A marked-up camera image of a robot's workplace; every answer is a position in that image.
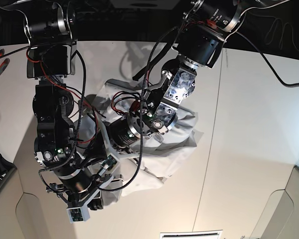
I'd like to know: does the white t-shirt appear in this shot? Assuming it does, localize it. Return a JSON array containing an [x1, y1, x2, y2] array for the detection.
[[79, 79, 205, 207]]

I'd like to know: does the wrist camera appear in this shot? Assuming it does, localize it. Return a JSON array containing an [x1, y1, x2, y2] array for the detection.
[[99, 155, 118, 175], [66, 206, 90, 224]]

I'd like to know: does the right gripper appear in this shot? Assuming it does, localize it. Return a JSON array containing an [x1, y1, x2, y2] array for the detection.
[[48, 171, 124, 212]]

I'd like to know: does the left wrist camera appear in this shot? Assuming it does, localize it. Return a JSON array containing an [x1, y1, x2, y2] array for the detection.
[[99, 155, 118, 175]]

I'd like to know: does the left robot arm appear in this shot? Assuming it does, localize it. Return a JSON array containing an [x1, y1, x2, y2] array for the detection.
[[84, 0, 248, 165]]

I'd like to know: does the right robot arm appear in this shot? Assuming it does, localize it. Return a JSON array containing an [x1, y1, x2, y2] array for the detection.
[[16, 0, 123, 221]]

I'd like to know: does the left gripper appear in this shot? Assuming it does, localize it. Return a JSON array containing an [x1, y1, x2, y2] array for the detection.
[[84, 119, 140, 164]]

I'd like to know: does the black thick cable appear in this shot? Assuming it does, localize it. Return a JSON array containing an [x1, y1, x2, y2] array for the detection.
[[236, 29, 299, 88]]

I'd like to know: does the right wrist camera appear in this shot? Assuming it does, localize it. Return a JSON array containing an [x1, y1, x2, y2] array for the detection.
[[66, 206, 90, 224]]

